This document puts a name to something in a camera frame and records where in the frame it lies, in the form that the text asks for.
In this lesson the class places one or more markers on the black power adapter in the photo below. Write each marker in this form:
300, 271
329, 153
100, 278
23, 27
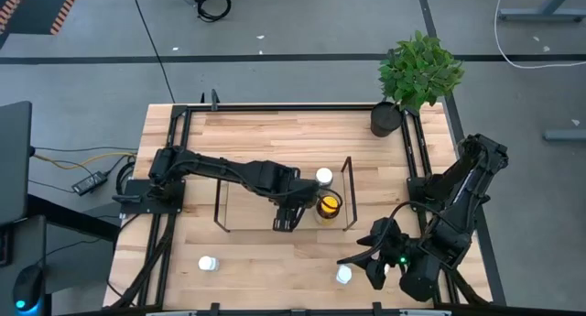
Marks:
89, 183

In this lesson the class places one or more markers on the black aluminium table frame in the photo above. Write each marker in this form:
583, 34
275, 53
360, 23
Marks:
293, 107

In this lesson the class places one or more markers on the black mat orange striped edge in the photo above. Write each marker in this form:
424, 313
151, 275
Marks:
32, 9

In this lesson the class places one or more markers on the black computer mouse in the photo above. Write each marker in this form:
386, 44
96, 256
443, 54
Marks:
27, 284

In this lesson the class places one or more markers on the grey table foot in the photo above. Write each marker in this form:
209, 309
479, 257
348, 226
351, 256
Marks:
565, 135

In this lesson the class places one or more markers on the amber bottle yellow cap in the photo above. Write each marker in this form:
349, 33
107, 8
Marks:
328, 205

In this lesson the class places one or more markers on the dark grey monitor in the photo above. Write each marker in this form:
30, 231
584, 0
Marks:
14, 160

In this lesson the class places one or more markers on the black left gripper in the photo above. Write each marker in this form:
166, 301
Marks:
304, 191

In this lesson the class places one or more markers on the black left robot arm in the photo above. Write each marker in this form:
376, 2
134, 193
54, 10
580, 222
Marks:
261, 174

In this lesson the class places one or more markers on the green plant in black pot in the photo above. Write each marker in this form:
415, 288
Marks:
416, 73

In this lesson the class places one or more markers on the small white bottle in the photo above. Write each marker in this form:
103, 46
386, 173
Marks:
344, 274
207, 263

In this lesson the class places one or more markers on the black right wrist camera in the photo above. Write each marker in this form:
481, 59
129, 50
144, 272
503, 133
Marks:
376, 275

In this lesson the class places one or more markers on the green label bottle white cap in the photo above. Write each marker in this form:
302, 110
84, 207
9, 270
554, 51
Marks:
324, 175

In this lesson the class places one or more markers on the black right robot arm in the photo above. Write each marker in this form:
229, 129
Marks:
458, 201

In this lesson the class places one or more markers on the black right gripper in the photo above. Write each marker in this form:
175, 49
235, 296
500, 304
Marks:
389, 240

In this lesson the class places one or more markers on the black side desk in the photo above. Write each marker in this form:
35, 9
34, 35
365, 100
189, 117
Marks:
73, 220

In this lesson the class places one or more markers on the wooden table grey legs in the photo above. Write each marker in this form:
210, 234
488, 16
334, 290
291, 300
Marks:
540, 15

